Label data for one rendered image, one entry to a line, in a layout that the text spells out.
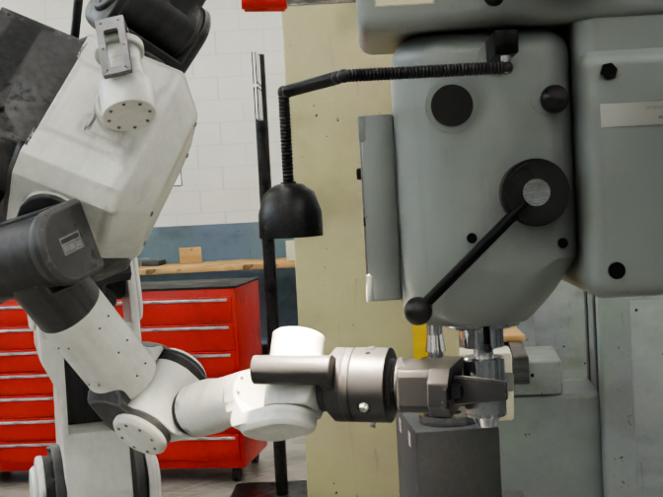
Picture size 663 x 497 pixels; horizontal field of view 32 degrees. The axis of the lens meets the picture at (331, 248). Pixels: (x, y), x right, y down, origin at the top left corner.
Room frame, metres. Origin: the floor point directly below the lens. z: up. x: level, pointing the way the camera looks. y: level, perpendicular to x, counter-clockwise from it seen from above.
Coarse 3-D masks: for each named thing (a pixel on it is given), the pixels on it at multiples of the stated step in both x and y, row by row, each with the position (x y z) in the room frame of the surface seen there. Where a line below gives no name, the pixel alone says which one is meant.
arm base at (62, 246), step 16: (48, 208) 1.46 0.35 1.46; (64, 208) 1.43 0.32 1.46; (80, 208) 1.46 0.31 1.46; (0, 224) 1.48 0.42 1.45; (32, 224) 1.40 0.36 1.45; (48, 224) 1.39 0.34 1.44; (64, 224) 1.42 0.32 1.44; (80, 224) 1.45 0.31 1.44; (32, 240) 1.38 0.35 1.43; (48, 240) 1.38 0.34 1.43; (64, 240) 1.41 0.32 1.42; (80, 240) 1.44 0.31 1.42; (32, 256) 1.38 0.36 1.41; (48, 256) 1.38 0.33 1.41; (64, 256) 1.40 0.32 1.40; (80, 256) 1.43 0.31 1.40; (96, 256) 1.46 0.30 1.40; (48, 272) 1.38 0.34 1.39; (64, 272) 1.39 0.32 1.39; (80, 272) 1.42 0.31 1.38
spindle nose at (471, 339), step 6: (462, 330) 1.32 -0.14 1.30; (468, 330) 1.31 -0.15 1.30; (474, 330) 1.30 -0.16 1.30; (480, 330) 1.30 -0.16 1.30; (492, 330) 1.30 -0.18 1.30; (498, 330) 1.31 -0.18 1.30; (462, 336) 1.32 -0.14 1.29; (468, 336) 1.31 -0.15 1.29; (474, 336) 1.30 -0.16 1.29; (480, 336) 1.30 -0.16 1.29; (492, 336) 1.30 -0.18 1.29; (498, 336) 1.31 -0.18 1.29; (462, 342) 1.32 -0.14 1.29; (468, 342) 1.31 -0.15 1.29; (474, 342) 1.30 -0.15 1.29; (480, 342) 1.30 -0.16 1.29; (492, 342) 1.30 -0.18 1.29; (498, 342) 1.31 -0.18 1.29; (468, 348) 1.31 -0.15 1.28; (474, 348) 1.30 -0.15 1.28; (480, 348) 1.30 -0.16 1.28; (492, 348) 1.30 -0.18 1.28
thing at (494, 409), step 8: (464, 368) 1.32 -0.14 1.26; (472, 368) 1.31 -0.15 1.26; (480, 368) 1.30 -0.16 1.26; (488, 368) 1.30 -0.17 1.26; (496, 368) 1.30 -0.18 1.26; (504, 368) 1.32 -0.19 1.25; (472, 376) 1.31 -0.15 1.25; (480, 376) 1.30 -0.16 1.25; (488, 376) 1.30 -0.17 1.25; (496, 376) 1.30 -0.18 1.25; (504, 376) 1.32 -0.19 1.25; (504, 400) 1.31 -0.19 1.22; (472, 408) 1.31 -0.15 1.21; (480, 408) 1.30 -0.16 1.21; (488, 408) 1.30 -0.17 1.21; (496, 408) 1.30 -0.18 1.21; (504, 408) 1.31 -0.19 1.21; (472, 416) 1.31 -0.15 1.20; (480, 416) 1.30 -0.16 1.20; (488, 416) 1.30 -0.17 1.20; (496, 416) 1.30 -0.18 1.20
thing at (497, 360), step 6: (498, 354) 1.33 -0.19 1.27; (468, 360) 1.31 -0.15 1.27; (474, 360) 1.31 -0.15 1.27; (480, 360) 1.30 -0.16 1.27; (486, 360) 1.30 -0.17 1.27; (492, 360) 1.30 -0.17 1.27; (498, 360) 1.31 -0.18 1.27; (468, 366) 1.31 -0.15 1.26; (474, 366) 1.30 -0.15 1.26; (480, 366) 1.30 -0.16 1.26; (486, 366) 1.30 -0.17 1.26; (492, 366) 1.30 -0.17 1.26; (498, 366) 1.31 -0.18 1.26
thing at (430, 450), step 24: (408, 432) 1.68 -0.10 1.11; (432, 432) 1.62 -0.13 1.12; (456, 432) 1.62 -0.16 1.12; (480, 432) 1.62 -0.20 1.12; (408, 456) 1.70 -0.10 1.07; (432, 456) 1.62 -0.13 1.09; (456, 456) 1.62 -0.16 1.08; (480, 456) 1.62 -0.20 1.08; (408, 480) 1.71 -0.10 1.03; (432, 480) 1.62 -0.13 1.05; (456, 480) 1.62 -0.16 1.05; (480, 480) 1.62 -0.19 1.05
